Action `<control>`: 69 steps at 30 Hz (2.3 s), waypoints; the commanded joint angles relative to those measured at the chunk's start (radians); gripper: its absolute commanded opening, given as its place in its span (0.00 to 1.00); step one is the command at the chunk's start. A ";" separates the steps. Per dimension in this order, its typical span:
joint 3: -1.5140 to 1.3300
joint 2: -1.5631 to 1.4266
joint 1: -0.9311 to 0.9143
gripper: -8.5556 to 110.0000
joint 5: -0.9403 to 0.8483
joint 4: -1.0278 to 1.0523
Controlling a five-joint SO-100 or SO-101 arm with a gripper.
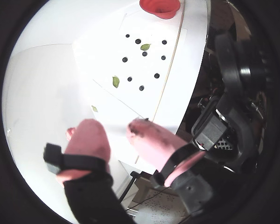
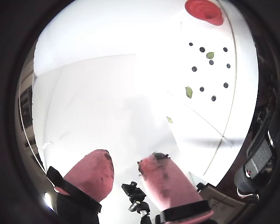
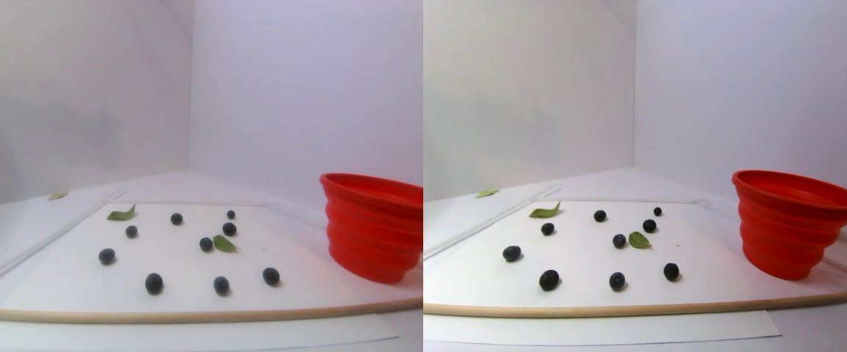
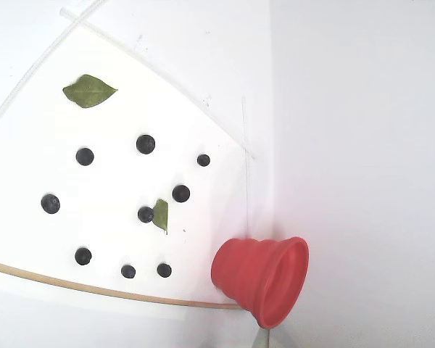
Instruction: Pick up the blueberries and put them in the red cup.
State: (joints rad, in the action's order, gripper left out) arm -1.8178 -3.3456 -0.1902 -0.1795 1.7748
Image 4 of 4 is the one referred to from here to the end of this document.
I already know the red collapsible silicone cup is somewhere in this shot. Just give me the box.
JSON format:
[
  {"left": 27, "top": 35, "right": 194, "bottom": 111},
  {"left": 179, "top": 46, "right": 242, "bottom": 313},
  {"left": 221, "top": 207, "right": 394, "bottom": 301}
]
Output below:
[{"left": 210, "top": 236, "right": 310, "bottom": 330}]

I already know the green leaf with stem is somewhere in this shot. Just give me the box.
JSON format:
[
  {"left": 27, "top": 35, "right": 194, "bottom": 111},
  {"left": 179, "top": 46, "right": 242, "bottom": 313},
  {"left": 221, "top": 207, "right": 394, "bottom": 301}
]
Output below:
[{"left": 152, "top": 198, "right": 170, "bottom": 236}]

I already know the white paper sheet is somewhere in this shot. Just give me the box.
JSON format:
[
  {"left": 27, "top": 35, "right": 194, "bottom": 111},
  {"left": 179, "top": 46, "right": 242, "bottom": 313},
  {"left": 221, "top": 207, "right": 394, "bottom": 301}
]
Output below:
[{"left": 0, "top": 21, "right": 265, "bottom": 322}]

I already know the broad green leaf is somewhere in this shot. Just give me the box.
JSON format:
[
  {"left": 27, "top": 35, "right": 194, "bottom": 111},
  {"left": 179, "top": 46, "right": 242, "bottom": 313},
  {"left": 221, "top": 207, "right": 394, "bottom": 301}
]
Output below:
[{"left": 62, "top": 73, "right": 119, "bottom": 109}]

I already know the clear plastic tube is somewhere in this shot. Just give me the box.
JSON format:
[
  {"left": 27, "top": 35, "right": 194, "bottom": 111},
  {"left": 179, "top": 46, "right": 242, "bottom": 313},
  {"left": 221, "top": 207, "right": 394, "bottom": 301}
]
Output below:
[{"left": 0, "top": 0, "right": 109, "bottom": 132}]

